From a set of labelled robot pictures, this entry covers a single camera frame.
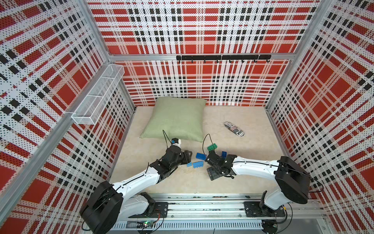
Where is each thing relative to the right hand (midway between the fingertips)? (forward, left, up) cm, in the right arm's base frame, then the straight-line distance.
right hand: (218, 170), depth 86 cm
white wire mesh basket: (+32, +81, +21) cm, 89 cm away
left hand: (+8, +17, +7) cm, 20 cm away
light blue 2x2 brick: (+4, +17, 0) cm, 18 cm away
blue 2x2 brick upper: (+11, -5, 0) cm, 12 cm away
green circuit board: (-26, +38, +1) cm, 46 cm away
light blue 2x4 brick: (+4, +12, +1) cm, 13 cm away
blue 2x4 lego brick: (+10, +10, -1) cm, 14 cm away
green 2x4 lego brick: (+17, +3, -2) cm, 17 cm away
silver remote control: (+30, -15, 0) cm, 34 cm away
